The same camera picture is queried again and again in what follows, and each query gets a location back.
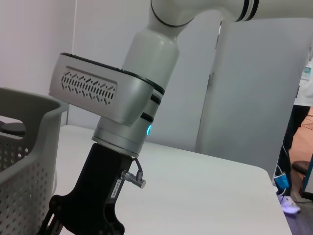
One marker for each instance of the grey-green perforated storage bin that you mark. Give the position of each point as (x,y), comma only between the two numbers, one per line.
(24,195)

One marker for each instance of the white sneaker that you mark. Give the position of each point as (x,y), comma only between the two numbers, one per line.
(289,205)

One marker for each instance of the person in white shirt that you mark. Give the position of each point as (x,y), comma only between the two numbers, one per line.
(306,93)

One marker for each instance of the blue pouch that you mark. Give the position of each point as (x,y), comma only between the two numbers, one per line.
(281,182)

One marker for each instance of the white partition panel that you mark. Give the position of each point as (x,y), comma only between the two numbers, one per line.
(244,98)

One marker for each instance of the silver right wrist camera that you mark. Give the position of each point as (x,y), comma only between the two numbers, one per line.
(85,85)

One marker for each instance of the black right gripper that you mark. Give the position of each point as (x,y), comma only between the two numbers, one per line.
(97,191)

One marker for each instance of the dark round stool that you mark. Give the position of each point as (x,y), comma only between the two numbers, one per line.
(303,166)

